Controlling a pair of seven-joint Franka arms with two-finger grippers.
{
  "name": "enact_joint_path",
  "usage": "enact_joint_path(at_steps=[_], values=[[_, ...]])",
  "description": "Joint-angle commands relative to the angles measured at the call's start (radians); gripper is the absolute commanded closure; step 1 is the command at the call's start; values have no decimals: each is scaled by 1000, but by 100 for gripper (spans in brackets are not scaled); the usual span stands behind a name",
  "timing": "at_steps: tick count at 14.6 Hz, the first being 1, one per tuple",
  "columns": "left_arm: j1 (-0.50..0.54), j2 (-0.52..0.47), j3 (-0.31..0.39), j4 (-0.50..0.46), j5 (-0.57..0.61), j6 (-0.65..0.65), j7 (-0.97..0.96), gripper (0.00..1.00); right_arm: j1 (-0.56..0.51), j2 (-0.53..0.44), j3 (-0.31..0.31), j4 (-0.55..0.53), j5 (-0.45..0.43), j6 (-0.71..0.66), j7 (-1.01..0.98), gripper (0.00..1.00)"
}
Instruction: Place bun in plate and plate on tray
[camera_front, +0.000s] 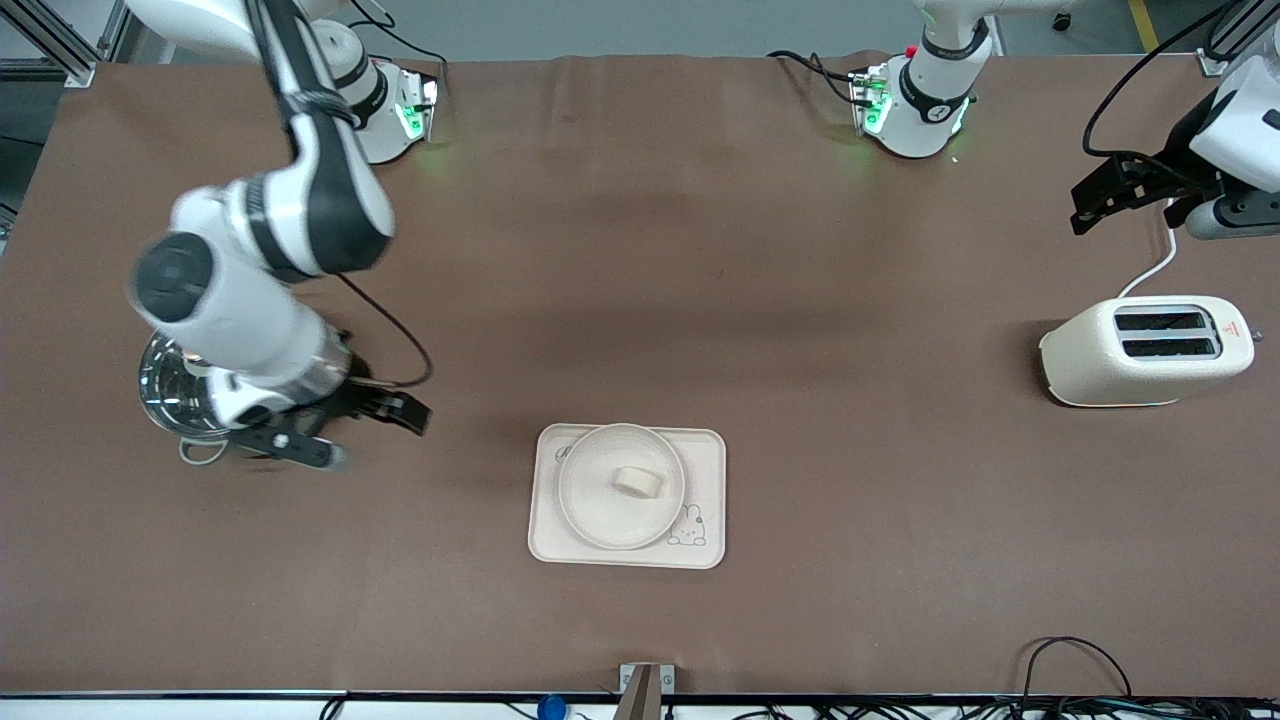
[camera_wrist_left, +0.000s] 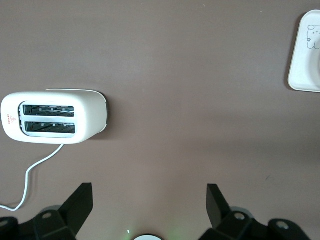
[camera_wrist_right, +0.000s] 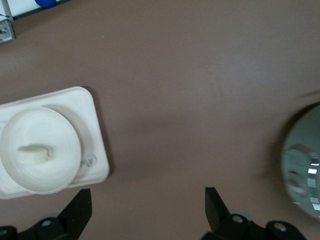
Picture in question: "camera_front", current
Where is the white round plate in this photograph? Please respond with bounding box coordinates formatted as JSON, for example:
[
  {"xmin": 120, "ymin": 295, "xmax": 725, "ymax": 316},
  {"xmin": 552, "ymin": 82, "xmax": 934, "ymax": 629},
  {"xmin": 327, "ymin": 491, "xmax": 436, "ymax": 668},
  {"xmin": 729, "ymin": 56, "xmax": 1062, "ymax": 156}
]
[{"xmin": 557, "ymin": 424, "xmax": 687, "ymax": 551}]

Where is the white rabbit print tray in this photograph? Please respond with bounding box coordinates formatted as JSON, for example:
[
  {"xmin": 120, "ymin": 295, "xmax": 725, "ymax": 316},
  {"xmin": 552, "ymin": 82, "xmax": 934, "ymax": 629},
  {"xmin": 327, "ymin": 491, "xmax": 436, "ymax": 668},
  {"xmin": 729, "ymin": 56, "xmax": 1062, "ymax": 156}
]
[{"xmin": 528, "ymin": 423, "xmax": 727, "ymax": 570}]

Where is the cream two-slot toaster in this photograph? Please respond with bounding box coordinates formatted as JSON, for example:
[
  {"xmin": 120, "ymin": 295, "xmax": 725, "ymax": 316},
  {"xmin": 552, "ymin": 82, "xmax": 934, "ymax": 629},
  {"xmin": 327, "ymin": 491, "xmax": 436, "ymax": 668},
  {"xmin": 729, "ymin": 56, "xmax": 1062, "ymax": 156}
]
[{"xmin": 1040, "ymin": 295, "xmax": 1256, "ymax": 408}]

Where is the shiny steel bowl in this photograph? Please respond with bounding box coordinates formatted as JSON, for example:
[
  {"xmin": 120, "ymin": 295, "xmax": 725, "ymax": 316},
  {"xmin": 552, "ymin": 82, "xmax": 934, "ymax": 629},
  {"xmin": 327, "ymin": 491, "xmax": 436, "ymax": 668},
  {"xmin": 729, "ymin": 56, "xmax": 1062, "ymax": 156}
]
[{"xmin": 140, "ymin": 335, "xmax": 241, "ymax": 438}]

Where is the brown table cover mat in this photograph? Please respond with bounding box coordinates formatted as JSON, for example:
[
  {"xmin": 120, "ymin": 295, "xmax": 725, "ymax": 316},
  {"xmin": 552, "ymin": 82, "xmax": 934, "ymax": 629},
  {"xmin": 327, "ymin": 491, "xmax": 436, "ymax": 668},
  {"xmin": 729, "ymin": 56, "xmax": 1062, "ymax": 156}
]
[{"xmin": 0, "ymin": 50, "xmax": 1280, "ymax": 698}]

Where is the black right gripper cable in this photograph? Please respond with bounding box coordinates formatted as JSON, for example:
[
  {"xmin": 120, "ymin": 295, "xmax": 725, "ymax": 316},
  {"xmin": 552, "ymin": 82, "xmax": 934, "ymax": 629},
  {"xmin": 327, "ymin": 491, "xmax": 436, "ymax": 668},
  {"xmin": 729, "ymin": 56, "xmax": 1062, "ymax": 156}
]
[{"xmin": 335, "ymin": 273, "xmax": 434, "ymax": 389}]

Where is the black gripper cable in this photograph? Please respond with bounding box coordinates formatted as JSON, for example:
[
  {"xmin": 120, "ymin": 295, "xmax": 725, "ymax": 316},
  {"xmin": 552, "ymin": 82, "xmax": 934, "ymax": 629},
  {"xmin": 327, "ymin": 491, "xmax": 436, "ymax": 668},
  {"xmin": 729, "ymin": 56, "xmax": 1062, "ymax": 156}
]
[
  {"xmin": 335, "ymin": 273, "xmax": 434, "ymax": 389},
  {"xmin": 1083, "ymin": 0, "xmax": 1246, "ymax": 166}
]

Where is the white toaster power cable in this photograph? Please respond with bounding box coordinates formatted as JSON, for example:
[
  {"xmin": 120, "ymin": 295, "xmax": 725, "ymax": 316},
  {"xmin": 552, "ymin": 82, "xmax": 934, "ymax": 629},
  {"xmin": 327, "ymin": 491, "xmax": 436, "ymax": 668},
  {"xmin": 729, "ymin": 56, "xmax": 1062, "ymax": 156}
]
[{"xmin": 1118, "ymin": 198, "xmax": 1181, "ymax": 299}]

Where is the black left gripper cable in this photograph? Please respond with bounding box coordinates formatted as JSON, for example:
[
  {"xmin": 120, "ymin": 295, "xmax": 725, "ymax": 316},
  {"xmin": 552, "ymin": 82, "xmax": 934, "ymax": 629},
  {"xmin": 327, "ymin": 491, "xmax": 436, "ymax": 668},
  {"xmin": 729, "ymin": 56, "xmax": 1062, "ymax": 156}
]
[{"xmin": 1083, "ymin": 0, "xmax": 1246, "ymax": 166}]

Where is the aluminium frame profile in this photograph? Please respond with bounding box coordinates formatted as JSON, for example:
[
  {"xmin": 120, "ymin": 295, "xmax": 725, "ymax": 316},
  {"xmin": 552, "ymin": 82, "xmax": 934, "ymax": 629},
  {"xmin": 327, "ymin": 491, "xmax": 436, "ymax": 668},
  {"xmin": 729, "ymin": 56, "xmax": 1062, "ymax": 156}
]
[
  {"xmin": 1200, "ymin": 0, "xmax": 1280, "ymax": 77},
  {"xmin": 0, "ymin": 0, "xmax": 126, "ymax": 89}
]

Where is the steel pot with grey handles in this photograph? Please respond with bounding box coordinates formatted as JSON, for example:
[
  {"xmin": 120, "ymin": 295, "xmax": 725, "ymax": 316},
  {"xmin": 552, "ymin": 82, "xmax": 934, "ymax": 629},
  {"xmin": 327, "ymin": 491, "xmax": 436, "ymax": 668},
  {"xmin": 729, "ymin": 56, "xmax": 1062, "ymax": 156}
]
[{"xmin": 138, "ymin": 330, "xmax": 241, "ymax": 468}]

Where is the black left arm base cable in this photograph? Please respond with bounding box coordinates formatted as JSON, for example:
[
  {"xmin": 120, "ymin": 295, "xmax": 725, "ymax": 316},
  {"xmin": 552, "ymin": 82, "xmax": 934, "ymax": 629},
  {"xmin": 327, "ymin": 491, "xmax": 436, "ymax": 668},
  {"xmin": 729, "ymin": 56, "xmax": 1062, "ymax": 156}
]
[{"xmin": 768, "ymin": 50, "xmax": 873, "ymax": 106}]

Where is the black arm base cable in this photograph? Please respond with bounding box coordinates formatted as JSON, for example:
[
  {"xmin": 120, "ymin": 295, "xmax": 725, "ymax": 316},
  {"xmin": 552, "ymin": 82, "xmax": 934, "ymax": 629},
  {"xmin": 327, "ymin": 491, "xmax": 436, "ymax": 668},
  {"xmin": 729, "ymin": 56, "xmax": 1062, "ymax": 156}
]
[
  {"xmin": 345, "ymin": 0, "xmax": 448, "ymax": 69},
  {"xmin": 768, "ymin": 50, "xmax": 873, "ymax": 106}
]

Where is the black right arm base cable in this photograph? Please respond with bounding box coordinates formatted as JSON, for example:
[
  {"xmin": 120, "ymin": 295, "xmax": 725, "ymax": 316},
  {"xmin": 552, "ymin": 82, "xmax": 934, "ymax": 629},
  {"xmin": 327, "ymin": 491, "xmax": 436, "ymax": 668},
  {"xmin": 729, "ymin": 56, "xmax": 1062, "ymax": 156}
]
[{"xmin": 345, "ymin": 0, "xmax": 448, "ymax": 69}]

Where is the metal bracket with brown post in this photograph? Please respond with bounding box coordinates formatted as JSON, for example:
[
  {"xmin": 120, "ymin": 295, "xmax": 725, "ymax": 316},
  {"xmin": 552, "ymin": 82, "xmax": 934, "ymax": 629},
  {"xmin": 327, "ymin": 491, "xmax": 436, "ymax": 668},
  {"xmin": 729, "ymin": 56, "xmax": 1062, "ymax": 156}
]
[{"xmin": 613, "ymin": 663, "xmax": 676, "ymax": 720}]

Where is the black looped floor cable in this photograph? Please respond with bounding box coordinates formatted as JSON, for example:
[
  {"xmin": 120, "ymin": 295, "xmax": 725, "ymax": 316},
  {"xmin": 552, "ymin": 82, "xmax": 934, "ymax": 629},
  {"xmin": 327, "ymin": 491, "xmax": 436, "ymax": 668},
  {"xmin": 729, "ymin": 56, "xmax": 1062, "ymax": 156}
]
[{"xmin": 1020, "ymin": 636, "xmax": 1134, "ymax": 703}]

